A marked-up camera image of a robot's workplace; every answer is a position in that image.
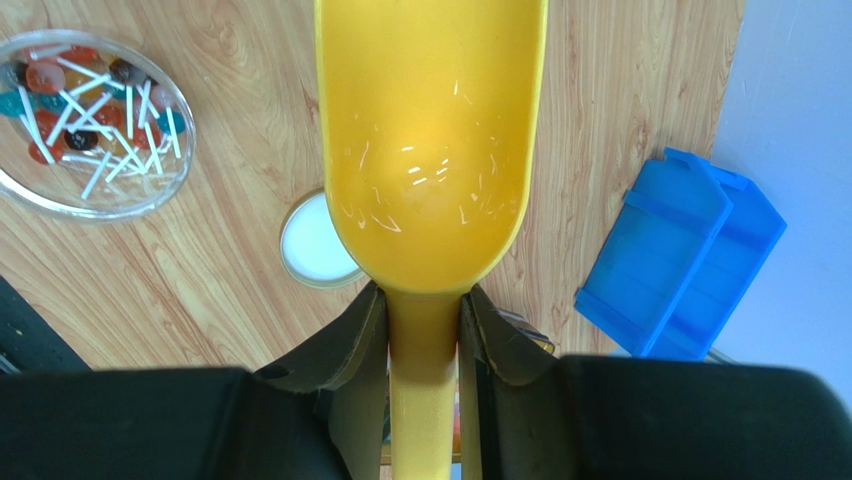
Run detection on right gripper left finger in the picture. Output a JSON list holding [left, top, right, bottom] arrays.
[[254, 282, 389, 479]]

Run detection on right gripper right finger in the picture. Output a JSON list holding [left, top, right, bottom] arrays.
[[459, 286, 566, 479]]

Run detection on yellow plastic scoop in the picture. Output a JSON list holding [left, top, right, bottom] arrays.
[[315, 1, 549, 479]]

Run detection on tin of gummy candies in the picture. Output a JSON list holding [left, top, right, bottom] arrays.
[[380, 309, 555, 470]]

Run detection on white jar lid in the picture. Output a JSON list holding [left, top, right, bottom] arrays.
[[279, 189, 364, 290]]

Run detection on blue plastic bin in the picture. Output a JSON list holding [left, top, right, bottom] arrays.
[[575, 147, 787, 361]]

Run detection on clear glass jar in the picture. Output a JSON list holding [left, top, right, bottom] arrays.
[[1, 29, 197, 224]]

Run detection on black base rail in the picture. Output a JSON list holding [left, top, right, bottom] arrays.
[[1, 277, 90, 375]]

